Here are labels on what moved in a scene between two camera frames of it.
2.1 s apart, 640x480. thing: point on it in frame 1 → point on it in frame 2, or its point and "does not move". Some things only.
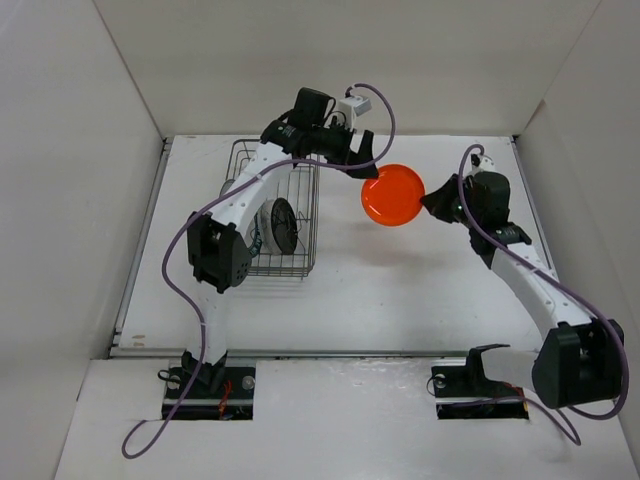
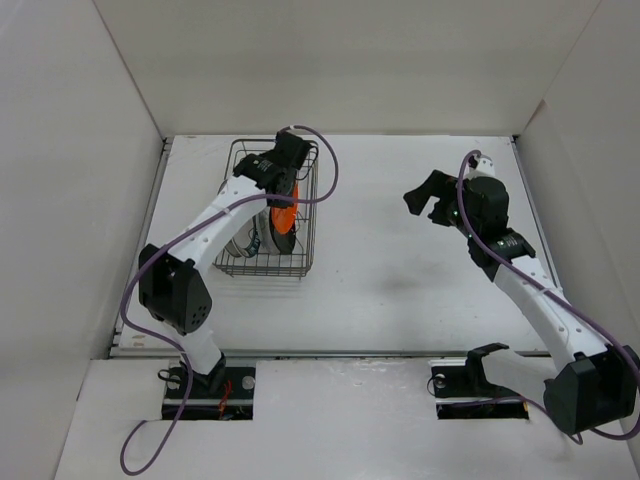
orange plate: [394, 198] → [284, 217]
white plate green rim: [257, 239] does not move
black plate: [284, 226] does not move
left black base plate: [235, 402] does not move
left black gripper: [346, 134] → [281, 203]
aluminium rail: [293, 354] does not move
